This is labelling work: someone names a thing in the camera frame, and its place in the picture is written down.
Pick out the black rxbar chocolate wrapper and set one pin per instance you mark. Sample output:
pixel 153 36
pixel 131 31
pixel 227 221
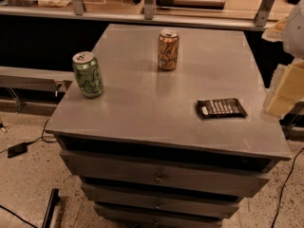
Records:
pixel 221 108

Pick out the long grey shelf rail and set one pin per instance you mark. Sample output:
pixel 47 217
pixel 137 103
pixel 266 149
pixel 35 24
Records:
pixel 156 20

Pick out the black power adapter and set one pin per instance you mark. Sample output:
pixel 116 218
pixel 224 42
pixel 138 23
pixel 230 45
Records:
pixel 17 150

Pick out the grey metal bench rail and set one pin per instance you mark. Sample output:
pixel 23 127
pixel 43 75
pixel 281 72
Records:
pixel 35 79

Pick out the orange LaCroix can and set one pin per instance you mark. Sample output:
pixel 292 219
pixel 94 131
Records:
pixel 168 49

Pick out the black bar on floor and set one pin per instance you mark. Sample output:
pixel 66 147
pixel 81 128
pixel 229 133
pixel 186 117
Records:
pixel 53 200

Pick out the grey metal drawer cabinet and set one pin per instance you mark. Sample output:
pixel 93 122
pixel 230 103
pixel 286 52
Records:
pixel 142 150

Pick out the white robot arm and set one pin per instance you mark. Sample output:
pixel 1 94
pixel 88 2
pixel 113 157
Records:
pixel 293 42

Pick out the green soda can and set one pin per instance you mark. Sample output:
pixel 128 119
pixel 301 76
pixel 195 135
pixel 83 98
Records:
pixel 87 74

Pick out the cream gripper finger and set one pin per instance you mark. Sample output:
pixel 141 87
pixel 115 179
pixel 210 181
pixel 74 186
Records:
pixel 276 32
pixel 286 89

